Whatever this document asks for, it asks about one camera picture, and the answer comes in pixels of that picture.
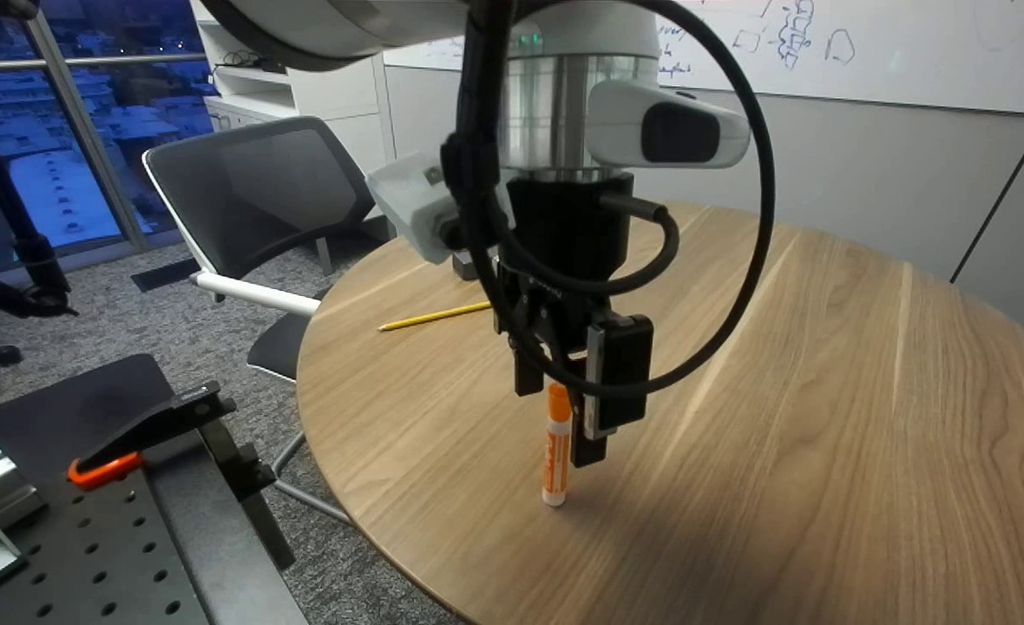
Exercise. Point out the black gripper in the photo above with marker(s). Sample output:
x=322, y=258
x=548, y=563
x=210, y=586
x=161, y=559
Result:
x=568, y=239

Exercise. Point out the orange marker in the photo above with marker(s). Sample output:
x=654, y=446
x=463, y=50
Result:
x=556, y=463

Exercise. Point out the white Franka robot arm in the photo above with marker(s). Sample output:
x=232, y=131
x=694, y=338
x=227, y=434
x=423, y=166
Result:
x=305, y=22

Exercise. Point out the yellow pencil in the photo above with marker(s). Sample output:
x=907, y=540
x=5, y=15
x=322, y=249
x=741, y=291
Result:
x=430, y=317

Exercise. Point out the white cabinet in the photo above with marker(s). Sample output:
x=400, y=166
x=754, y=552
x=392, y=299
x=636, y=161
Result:
x=340, y=97

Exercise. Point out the black mesh office chair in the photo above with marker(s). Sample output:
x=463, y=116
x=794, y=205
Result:
x=255, y=192

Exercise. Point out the dark floor plate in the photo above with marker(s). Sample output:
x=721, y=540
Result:
x=164, y=276

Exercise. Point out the whiteboard with writing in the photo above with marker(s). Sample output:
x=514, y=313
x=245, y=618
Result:
x=939, y=46

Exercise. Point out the black perforated mounting table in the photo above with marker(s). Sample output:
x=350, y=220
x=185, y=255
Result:
x=94, y=557

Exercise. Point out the black tripod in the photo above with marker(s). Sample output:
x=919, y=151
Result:
x=27, y=244

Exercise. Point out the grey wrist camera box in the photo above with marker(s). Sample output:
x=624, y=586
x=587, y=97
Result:
x=413, y=210

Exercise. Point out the grey window frame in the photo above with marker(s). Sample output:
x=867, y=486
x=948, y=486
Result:
x=83, y=128

